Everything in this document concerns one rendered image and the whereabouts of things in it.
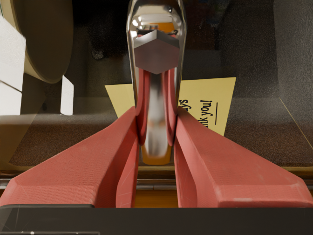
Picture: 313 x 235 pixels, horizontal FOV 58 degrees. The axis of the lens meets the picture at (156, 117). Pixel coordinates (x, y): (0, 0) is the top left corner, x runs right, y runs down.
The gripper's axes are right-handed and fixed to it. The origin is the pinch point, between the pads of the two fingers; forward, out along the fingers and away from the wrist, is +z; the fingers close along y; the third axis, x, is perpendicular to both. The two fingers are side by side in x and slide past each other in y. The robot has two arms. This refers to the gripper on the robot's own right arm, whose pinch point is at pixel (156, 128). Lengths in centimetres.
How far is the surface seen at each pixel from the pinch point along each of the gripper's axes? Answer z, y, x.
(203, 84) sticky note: 4.8, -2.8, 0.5
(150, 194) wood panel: 15.1, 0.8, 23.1
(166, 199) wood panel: 14.2, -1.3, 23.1
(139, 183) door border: 11.3, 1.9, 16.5
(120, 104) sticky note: 5.6, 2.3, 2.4
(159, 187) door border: 11.6, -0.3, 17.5
